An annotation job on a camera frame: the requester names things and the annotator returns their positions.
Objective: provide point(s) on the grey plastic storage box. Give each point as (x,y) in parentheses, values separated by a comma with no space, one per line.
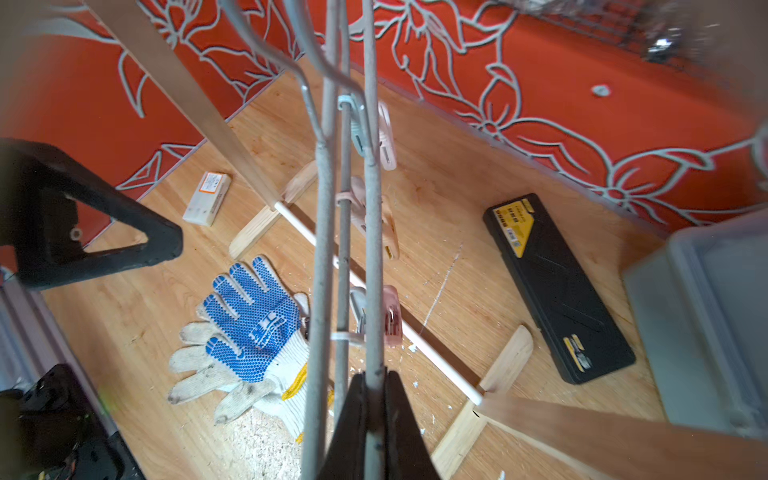
(700,306)

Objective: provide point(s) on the black wire basket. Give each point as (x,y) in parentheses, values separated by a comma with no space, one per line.
(662,32)

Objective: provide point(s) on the blue dotted glove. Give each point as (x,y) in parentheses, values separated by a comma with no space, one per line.
(261,338)

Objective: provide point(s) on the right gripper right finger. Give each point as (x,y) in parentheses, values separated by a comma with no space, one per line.
(406,454)

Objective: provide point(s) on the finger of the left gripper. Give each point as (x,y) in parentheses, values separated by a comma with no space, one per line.
(90,234)

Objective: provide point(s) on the white clothespin clip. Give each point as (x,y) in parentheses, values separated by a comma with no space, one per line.
(387,152)

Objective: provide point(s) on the grey clip hanger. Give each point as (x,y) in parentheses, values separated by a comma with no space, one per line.
(347,327)

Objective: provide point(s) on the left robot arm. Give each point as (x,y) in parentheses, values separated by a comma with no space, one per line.
(53,425)

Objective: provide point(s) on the wooden drying rack stand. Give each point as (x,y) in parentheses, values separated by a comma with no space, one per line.
(602,445)

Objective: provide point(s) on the white cotton glove left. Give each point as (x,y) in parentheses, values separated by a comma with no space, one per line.
(208,374)

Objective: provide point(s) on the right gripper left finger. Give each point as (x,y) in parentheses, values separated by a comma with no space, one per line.
(345,456)

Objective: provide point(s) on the black tool case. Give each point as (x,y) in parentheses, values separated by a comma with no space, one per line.
(584,341)

